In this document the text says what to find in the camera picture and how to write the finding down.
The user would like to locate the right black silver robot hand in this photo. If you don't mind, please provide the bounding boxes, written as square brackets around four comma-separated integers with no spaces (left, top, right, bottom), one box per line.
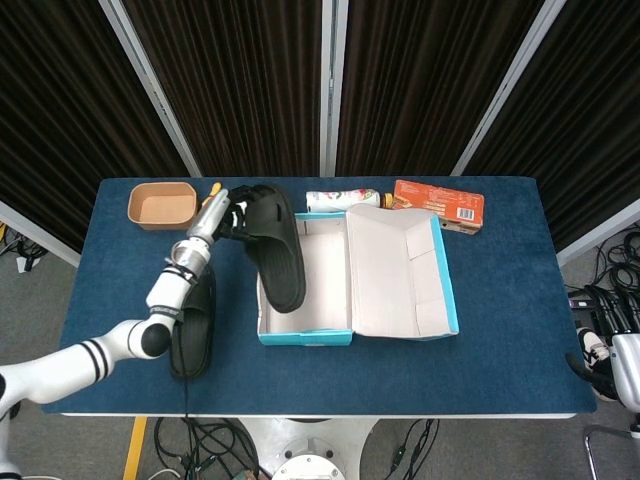
[564,287,640,415]

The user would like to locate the light blue cardboard shoe box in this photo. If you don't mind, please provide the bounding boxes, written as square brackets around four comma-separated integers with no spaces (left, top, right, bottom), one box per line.
[256,202,460,347]

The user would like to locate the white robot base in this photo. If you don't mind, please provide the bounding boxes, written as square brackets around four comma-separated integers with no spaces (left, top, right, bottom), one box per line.
[234,417,381,480]

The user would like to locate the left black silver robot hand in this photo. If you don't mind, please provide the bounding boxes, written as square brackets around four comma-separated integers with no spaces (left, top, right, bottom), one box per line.
[185,184,264,246]

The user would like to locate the silver aluminium partition post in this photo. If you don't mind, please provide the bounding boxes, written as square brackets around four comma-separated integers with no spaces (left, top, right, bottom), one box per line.
[319,0,350,177]
[98,0,204,177]
[449,0,569,177]

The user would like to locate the black floor cable bundle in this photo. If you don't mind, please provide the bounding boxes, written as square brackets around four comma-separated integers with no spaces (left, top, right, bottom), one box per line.
[152,417,261,480]
[564,224,640,301]
[384,418,441,480]

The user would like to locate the dark brown pleated curtain panel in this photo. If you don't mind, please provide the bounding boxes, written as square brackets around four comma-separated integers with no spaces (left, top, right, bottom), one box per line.
[462,0,640,251]
[0,0,194,254]
[335,0,546,177]
[122,0,324,177]

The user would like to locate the floral printed bottle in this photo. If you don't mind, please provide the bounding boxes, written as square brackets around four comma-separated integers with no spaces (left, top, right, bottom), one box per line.
[305,188,381,214]

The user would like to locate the brown paper bowl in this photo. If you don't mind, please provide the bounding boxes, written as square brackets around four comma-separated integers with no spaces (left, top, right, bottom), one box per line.
[127,181,199,232]

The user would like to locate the silver aluminium partition rail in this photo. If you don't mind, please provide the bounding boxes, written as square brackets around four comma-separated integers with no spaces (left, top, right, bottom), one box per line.
[0,199,81,269]
[554,197,640,269]

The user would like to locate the black rubber slipper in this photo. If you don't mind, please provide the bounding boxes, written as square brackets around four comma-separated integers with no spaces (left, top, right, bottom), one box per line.
[234,183,307,315]
[168,264,218,380]

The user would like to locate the dark blue table mat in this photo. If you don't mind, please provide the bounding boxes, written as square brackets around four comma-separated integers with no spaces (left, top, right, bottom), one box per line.
[41,175,599,416]

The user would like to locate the white black sneaker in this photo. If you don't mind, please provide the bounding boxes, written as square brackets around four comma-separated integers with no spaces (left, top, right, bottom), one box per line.
[574,327,612,374]

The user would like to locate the grey metal tube frame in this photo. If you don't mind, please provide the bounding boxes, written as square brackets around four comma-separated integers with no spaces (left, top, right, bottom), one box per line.
[583,424,631,480]

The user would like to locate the yellow floor tape strip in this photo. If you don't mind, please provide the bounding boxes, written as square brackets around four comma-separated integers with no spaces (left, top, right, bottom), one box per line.
[122,417,150,480]

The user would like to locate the orange cardboard box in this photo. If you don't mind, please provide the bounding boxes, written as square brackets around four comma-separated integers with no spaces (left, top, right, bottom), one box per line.
[391,179,485,235]

